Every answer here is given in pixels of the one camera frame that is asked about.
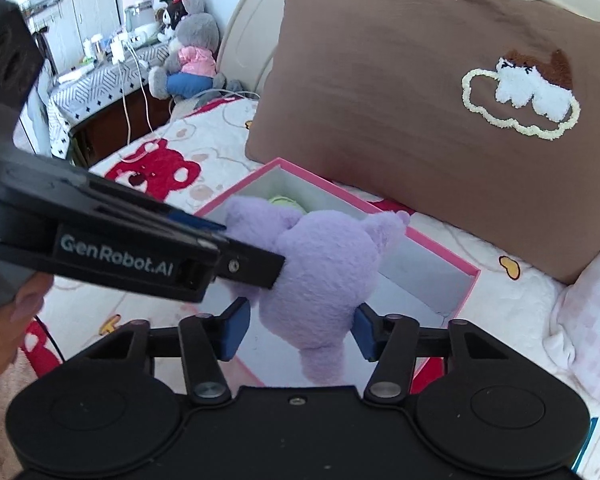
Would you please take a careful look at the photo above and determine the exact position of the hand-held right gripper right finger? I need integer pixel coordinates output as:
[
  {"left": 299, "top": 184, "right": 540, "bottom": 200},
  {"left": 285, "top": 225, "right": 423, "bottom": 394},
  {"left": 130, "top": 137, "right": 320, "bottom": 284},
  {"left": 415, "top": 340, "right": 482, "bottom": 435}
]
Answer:
[{"left": 352, "top": 304, "right": 506, "bottom": 403}]

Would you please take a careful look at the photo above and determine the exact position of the white cable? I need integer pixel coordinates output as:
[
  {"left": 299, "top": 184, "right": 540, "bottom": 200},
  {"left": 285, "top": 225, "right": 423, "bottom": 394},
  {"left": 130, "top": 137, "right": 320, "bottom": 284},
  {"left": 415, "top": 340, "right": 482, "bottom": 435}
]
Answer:
[{"left": 120, "top": 45, "right": 263, "bottom": 163}]

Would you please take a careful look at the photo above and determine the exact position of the green yarn ball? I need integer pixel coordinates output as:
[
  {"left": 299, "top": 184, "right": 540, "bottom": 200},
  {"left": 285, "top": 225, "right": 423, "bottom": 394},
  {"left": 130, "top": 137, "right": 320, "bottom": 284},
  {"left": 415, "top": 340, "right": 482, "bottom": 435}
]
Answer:
[{"left": 267, "top": 195, "right": 306, "bottom": 216}]

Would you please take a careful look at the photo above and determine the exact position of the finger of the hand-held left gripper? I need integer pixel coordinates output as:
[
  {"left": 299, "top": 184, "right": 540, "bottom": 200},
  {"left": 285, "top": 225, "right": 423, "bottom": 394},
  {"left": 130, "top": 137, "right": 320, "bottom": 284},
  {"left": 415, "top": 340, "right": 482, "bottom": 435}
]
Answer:
[
  {"left": 212, "top": 242, "right": 286, "bottom": 291},
  {"left": 166, "top": 210, "right": 228, "bottom": 235}
]

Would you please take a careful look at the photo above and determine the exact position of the white power adapter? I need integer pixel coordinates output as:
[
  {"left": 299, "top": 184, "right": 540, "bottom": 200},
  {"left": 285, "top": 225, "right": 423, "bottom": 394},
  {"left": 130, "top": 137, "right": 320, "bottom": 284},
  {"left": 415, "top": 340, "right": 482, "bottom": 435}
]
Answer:
[{"left": 110, "top": 34, "right": 132, "bottom": 67}]

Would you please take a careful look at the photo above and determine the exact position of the white cabinet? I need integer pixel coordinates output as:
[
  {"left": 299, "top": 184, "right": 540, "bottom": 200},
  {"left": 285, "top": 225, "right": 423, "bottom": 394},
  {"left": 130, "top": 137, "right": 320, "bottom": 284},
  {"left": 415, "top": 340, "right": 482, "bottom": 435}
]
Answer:
[{"left": 2, "top": 0, "right": 156, "bottom": 78}]

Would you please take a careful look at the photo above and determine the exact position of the wooden nightstand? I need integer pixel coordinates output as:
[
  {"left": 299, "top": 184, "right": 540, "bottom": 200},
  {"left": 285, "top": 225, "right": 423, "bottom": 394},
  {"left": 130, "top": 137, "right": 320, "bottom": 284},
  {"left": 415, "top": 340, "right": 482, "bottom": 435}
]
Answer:
[{"left": 69, "top": 82, "right": 175, "bottom": 168}]

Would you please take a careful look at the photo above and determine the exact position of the pink checked pillow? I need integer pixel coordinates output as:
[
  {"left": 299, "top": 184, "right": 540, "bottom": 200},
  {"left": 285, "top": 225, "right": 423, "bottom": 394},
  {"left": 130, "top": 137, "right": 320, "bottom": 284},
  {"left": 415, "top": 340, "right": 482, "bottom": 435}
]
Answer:
[{"left": 544, "top": 230, "right": 600, "bottom": 411}]

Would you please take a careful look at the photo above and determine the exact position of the grey plush rabbit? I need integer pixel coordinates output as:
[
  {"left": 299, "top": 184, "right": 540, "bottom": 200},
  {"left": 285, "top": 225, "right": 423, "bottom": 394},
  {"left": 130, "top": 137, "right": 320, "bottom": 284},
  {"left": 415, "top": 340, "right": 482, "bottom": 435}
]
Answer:
[{"left": 147, "top": 0, "right": 243, "bottom": 111}]

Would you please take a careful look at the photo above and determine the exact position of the person's left hand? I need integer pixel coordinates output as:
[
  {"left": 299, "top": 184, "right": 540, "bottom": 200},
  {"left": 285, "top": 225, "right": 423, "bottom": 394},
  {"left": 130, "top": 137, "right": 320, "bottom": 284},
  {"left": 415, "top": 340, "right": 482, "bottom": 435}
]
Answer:
[{"left": 0, "top": 275, "right": 54, "bottom": 386}]

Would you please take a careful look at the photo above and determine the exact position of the white kettle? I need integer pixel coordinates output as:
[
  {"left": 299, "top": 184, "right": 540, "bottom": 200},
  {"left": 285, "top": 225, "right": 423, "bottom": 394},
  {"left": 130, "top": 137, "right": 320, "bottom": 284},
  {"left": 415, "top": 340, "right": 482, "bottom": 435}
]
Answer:
[{"left": 125, "top": 2, "right": 157, "bottom": 37}]

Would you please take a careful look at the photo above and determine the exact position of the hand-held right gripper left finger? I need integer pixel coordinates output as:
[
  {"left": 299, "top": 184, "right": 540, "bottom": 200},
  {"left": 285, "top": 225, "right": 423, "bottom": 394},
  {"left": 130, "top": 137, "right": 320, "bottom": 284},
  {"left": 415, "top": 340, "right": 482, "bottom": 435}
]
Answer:
[{"left": 87, "top": 297, "right": 251, "bottom": 405}]

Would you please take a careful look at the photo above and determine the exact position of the black cable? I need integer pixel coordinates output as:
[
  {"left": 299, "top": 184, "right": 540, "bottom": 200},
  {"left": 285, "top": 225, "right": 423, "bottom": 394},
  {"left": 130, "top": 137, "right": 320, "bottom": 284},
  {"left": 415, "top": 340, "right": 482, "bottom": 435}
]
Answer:
[{"left": 34, "top": 314, "right": 65, "bottom": 363}]

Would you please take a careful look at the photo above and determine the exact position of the desk with patterned cloth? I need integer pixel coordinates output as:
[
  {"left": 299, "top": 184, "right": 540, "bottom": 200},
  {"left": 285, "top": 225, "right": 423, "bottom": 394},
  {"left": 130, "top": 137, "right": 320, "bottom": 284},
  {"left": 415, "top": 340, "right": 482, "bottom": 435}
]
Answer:
[{"left": 47, "top": 40, "right": 177, "bottom": 161}]

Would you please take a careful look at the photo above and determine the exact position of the printed bear blanket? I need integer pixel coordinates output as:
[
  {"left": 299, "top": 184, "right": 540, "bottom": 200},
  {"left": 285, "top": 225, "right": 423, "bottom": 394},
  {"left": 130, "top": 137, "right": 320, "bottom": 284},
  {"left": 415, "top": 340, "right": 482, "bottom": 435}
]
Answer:
[{"left": 0, "top": 95, "right": 600, "bottom": 480}]

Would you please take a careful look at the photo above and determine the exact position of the black and white plush toy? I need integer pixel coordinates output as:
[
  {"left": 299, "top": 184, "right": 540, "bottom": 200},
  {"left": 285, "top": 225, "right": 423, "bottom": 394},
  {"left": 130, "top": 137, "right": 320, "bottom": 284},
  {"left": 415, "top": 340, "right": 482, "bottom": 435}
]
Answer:
[{"left": 154, "top": 0, "right": 190, "bottom": 45}]

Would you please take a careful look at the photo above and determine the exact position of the pink cardboard box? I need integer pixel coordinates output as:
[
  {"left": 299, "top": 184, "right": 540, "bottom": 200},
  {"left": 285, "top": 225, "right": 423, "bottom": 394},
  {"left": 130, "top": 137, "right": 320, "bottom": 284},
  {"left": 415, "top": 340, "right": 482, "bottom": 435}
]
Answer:
[{"left": 195, "top": 157, "right": 482, "bottom": 396}]

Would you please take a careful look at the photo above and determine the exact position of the brown pillow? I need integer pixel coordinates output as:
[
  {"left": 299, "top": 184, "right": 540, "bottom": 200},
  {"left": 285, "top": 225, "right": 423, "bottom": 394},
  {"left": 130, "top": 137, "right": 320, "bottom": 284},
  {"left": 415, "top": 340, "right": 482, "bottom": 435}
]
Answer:
[{"left": 245, "top": 0, "right": 600, "bottom": 286}]

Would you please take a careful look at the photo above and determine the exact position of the cream headboard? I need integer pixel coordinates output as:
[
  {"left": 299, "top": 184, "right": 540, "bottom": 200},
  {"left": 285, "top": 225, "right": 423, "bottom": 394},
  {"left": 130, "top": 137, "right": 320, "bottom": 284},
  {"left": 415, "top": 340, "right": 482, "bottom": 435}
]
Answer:
[{"left": 215, "top": 0, "right": 600, "bottom": 100}]

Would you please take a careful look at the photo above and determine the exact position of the purple plush toy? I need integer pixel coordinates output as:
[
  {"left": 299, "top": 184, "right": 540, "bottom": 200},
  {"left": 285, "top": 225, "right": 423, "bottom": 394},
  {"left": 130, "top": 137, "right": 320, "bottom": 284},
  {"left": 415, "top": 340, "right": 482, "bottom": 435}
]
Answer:
[{"left": 225, "top": 195, "right": 411, "bottom": 386}]

